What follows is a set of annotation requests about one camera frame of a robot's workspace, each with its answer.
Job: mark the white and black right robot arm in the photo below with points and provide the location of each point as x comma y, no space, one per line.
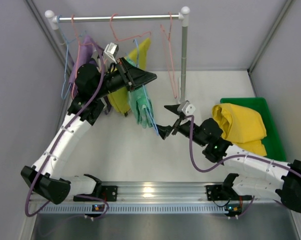
248,174

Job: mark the green plastic bin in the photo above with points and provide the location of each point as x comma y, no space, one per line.
272,142

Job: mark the green tie-dye trousers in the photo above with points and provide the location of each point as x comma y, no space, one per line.
141,107

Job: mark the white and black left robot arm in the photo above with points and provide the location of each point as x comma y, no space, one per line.
44,177

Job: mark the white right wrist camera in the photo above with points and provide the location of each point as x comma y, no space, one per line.
186,108

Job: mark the pink hanger of olive trousers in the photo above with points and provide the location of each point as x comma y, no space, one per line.
126,36

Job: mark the silver clothes rack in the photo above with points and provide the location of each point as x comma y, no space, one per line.
182,16

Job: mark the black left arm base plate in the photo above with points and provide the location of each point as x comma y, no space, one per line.
106,193

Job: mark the blue hanger of green trousers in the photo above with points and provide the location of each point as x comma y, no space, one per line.
139,100

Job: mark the olive yellow trousers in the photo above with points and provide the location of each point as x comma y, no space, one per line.
119,99

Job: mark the empty light blue hanger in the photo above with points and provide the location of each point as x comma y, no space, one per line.
66,85

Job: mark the aluminium mounting rail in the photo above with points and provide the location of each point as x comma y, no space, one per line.
144,198

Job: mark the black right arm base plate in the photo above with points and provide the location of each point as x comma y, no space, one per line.
216,192

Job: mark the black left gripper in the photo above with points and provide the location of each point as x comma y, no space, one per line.
126,75

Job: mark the pink hanger of yellow trousers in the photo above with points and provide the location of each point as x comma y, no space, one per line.
168,54

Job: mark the purple trousers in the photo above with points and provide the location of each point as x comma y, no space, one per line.
83,57

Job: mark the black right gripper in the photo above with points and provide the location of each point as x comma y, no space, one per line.
177,123

